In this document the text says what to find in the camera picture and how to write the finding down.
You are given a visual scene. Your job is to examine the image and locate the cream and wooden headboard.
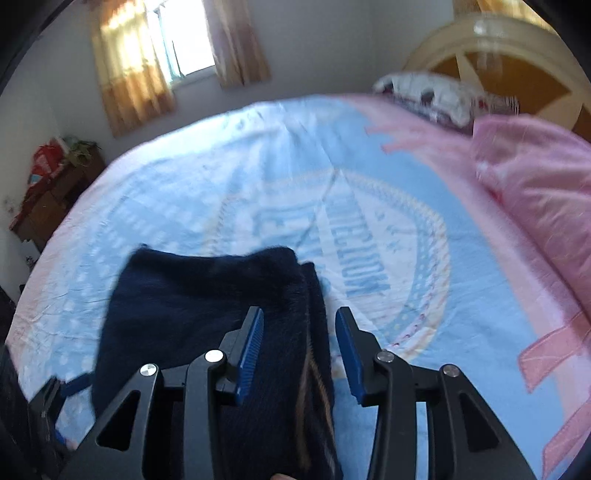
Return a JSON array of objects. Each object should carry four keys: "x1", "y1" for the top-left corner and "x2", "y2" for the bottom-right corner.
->
[{"x1": 402, "y1": 13, "x2": 588, "y2": 139}]

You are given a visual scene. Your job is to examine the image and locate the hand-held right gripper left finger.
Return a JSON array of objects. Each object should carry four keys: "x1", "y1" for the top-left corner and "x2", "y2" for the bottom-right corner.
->
[{"x1": 60, "y1": 305, "x2": 265, "y2": 480}]

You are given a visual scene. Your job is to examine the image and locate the blue and pink printed bedsheet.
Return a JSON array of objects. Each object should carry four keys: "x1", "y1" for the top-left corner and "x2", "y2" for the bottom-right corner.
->
[{"x1": 4, "y1": 92, "x2": 591, "y2": 480}]

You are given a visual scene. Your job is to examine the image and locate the navy striped knit sweater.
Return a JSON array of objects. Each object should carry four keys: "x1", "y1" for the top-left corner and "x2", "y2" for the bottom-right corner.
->
[{"x1": 91, "y1": 246, "x2": 345, "y2": 480}]

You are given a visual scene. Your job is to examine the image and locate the red gift bags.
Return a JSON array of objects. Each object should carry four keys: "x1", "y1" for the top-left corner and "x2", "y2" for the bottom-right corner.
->
[{"x1": 28, "y1": 141, "x2": 66, "y2": 186}]

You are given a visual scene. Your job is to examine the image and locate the pink pillow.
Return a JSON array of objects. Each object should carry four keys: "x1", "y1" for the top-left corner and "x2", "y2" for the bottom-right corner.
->
[{"x1": 470, "y1": 113, "x2": 591, "y2": 298}]

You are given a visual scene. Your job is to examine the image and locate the white and maroon patterned pillow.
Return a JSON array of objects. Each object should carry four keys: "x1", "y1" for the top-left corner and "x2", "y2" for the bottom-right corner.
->
[{"x1": 372, "y1": 71, "x2": 522, "y2": 129}]

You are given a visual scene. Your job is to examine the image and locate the window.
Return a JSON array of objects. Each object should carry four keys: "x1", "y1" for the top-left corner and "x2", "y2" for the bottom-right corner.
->
[{"x1": 145, "y1": 0, "x2": 218, "y2": 85}]

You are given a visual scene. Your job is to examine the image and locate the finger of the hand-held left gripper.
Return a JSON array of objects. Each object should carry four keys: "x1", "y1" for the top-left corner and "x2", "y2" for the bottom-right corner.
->
[{"x1": 58, "y1": 372, "x2": 93, "y2": 400}]

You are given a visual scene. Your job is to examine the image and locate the wooden desk with drawers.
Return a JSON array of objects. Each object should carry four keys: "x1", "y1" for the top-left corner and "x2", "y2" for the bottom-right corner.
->
[{"x1": 10, "y1": 150, "x2": 107, "y2": 254}]

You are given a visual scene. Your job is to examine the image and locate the green bag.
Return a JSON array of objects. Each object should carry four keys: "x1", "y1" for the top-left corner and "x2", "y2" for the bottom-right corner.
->
[{"x1": 62, "y1": 135, "x2": 101, "y2": 168}]

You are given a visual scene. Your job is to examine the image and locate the beige patterned curtain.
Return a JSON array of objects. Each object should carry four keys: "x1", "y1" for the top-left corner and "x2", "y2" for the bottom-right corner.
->
[
  {"x1": 90, "y1": 0, "x2": 177, "y2": 138},
  {"x1": 203, "y1": 0, "x2": 272, "y2": 90}
]

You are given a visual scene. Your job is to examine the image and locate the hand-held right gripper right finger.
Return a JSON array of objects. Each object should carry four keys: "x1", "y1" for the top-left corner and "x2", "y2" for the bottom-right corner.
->
[{"x1": 335, "y1": 307, "x2": 539, "y2": 480}]

